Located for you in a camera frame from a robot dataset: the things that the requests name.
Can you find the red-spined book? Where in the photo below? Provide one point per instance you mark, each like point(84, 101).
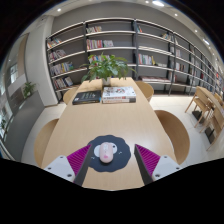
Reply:
point(118, 100)

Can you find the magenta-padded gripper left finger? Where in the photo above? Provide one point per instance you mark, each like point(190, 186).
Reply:
point(59, 165)

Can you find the white illustrated-cover book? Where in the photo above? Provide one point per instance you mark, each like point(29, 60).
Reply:
point(118, 92)

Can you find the light wooden slatted chair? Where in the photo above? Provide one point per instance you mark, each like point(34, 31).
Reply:
point(201, 101)
point(216, 123)

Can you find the small green floor plant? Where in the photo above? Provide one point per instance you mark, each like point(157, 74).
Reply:
point(28, 89)

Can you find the ceiling lights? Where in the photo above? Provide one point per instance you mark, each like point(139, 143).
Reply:
point(158, 3)

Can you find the green potted plant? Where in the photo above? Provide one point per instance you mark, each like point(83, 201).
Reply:
point(106, 68)

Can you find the grey bookshelf unit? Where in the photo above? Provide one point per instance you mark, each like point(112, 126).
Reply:
point(150, 43)

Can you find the black book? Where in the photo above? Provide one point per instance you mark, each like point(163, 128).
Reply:
point(86, 97)

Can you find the pink computer mouse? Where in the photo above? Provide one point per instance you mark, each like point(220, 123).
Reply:
point(106, 152)

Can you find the dark fuzzy-face mouse pad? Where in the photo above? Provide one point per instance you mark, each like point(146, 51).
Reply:
point(121, 160)

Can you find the curved wooden chair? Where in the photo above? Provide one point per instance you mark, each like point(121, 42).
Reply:
point(175, 133)
point(45, 140)
point(146, 89)
point(69, 96)

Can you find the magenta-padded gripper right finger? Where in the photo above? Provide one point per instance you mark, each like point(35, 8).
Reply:
point(165, 165)

